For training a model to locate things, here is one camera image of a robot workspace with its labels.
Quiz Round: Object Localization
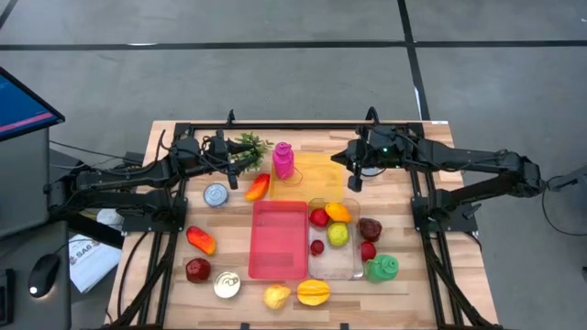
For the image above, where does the yellow toy starfruit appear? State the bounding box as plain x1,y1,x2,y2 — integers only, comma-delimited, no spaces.
296,278,332,307

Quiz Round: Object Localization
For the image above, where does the yellow wrinkled toy fruit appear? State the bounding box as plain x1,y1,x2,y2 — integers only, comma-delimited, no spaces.
263,284,293,311

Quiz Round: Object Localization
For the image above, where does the pale gold tin can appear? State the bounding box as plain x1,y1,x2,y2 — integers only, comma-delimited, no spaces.
213,269,242,300

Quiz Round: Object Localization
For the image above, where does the yellow-green toy fruit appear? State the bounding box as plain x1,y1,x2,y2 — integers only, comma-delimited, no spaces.
327,222,350,248

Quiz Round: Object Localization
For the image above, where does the black keyboard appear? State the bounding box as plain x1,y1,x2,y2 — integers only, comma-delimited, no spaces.
0,268,16,327

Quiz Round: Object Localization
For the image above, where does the red toy apple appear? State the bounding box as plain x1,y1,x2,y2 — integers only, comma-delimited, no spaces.
309,207,331,229

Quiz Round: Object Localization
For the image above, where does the dark maroon toy fruit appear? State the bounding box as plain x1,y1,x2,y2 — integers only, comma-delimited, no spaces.
359,217,382,243

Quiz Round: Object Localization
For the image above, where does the thin black cable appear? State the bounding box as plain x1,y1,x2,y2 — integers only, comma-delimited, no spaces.
49,140,143,162

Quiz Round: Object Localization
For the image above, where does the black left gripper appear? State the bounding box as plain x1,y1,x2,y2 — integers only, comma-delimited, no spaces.
201,130,257,191

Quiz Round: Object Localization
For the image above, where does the dark red toy pomegranate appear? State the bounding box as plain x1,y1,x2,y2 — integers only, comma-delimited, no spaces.
185,257,213,284

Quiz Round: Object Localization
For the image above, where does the black metal stand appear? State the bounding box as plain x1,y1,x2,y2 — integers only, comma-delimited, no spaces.
49,148,126,249

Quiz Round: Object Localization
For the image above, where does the black looped cable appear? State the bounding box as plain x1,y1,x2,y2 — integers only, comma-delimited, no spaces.
541,176,587,237

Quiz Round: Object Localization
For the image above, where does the yellow-orange toy mango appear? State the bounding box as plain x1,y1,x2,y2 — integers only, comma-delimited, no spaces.
324,202,354,225

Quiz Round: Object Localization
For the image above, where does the green plastic bottle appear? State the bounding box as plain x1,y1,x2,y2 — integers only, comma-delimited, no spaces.
363,254,400,284

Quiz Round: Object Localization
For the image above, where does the orange-red toy mango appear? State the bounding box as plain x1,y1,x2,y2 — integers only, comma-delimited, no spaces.
244,172,271,204

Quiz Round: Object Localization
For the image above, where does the white printed paper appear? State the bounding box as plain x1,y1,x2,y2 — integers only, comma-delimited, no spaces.
67,233,123,294

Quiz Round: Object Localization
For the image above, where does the grey cabinet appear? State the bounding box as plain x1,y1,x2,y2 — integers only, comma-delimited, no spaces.
0,127,51,238

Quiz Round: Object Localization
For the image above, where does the red-orange toy mango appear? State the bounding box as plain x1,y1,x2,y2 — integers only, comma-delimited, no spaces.
185,225,217,257

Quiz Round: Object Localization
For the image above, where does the red translucent plastic tray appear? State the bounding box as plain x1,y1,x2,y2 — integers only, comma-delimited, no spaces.
249,200,310,281

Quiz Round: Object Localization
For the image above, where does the grey furniture corner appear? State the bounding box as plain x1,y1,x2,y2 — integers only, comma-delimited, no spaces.
548,164,587,193

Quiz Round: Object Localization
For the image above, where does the black computer mouse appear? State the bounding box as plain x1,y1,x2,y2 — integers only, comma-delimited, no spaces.
27,253,62,299

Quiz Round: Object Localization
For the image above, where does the dark grey desk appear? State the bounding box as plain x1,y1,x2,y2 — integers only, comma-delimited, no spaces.
0,221,72,330

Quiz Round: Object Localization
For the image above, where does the small green artificial plant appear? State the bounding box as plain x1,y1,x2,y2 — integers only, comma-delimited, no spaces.
228,131,275,173

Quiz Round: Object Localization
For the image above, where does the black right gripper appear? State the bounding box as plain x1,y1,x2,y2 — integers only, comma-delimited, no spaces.
330,127,409,193

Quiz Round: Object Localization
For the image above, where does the clear glass bowl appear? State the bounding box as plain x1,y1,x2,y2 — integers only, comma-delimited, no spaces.
307,196,365,281

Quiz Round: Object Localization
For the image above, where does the pink plastic bottle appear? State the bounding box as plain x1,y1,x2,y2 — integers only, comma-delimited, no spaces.
271,140,296,182

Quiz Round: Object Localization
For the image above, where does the yellow translucent plastic tray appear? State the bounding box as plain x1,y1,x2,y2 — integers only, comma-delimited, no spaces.
269,151,344,203

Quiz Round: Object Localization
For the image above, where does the computer monitor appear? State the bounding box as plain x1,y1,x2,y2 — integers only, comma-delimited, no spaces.
0,66,66,143

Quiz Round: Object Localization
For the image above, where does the white round roll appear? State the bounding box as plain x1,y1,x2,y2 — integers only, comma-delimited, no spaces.
95,206,125,233

